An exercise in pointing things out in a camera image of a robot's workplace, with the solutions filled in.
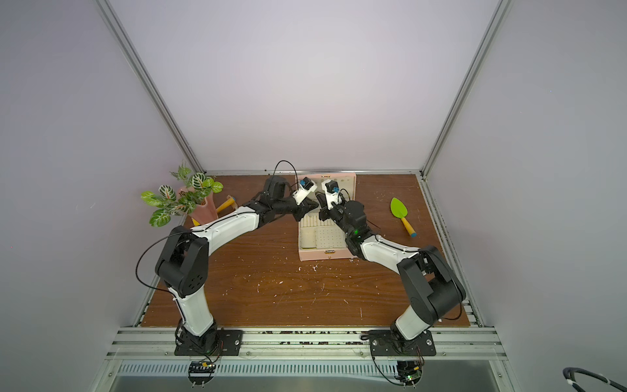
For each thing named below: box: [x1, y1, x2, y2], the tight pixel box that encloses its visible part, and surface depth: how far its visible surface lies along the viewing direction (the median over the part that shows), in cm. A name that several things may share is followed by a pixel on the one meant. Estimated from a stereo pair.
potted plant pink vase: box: [141, 164, 223, 228], surface depth 79 cm
